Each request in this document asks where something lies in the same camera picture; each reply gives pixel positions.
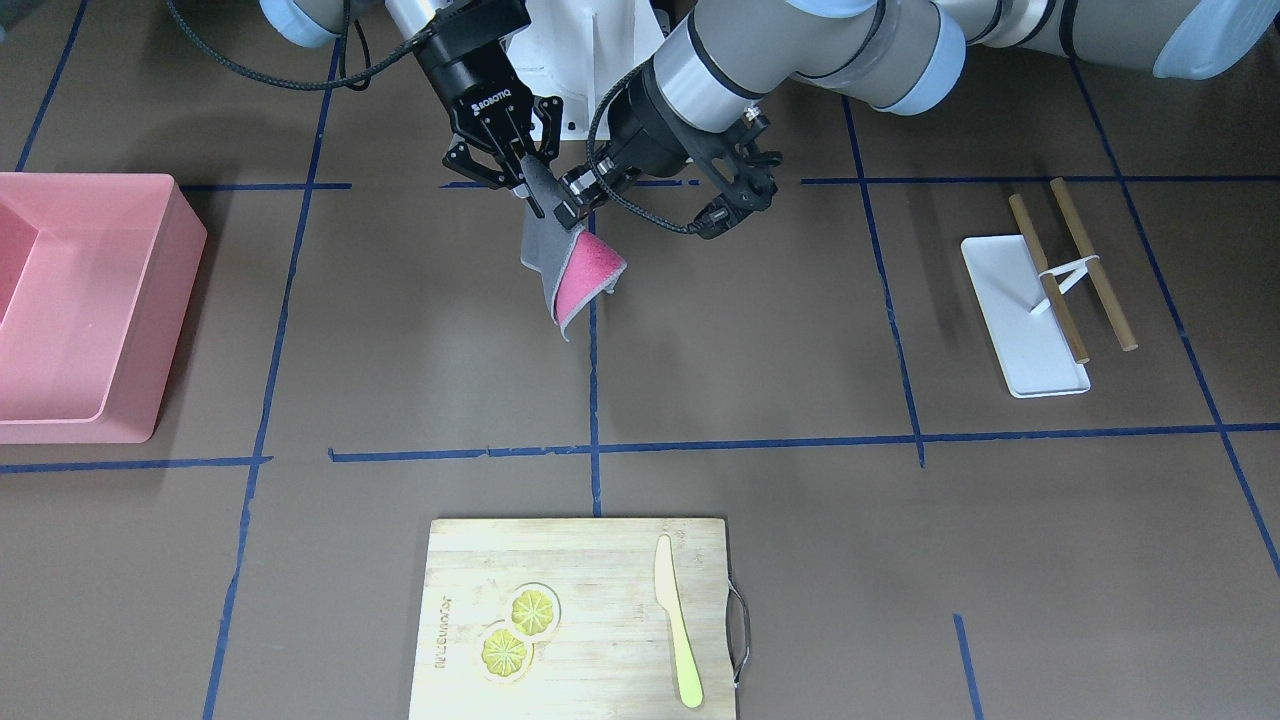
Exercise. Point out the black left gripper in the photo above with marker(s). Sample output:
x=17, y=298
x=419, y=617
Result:
x=640, y=132

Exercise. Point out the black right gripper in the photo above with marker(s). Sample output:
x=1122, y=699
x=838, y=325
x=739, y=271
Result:
x=468, y=82

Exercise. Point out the grey and pink cloth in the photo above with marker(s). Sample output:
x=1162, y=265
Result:
x=575, y=266

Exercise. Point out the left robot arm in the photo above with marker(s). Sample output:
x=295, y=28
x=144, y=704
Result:
x=692, y=101

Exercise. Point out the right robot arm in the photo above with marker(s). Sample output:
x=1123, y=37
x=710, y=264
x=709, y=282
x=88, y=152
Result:
x=316, y=23

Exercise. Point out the yellow plastic knife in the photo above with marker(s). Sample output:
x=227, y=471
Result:
x=688, y=681

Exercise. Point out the lemon slice near knife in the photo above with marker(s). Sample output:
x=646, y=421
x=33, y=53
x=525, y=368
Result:
x=533, y=612

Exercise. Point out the pink plastic bin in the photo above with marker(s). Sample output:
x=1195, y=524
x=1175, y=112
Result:
x=98, y=269

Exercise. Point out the inner wooden rack rod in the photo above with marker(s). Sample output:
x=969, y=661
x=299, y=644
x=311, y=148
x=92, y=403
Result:
x=1059, y=309

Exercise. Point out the wooden rack rod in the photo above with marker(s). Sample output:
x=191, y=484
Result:
x=1059, y=309
x=1102, y=283

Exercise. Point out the bamboo cutting board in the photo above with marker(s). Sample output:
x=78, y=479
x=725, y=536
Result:
x=610, y=657

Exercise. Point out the lemon slice far from knife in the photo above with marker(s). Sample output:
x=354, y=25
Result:
x=503, y=655

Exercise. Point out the outer wooden rack rod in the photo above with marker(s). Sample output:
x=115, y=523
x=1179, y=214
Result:
x=1102, y=283

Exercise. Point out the white towel rack tray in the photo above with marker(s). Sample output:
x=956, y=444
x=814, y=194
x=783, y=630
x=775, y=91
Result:
x=1031, y=347

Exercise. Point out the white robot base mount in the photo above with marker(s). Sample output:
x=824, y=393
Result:
x=576, y=50

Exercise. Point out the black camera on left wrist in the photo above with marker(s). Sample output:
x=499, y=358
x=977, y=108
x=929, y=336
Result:
x=743, y=173

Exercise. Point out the white rack bracket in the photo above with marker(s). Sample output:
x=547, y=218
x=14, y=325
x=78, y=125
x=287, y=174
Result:
x=1060, y=279

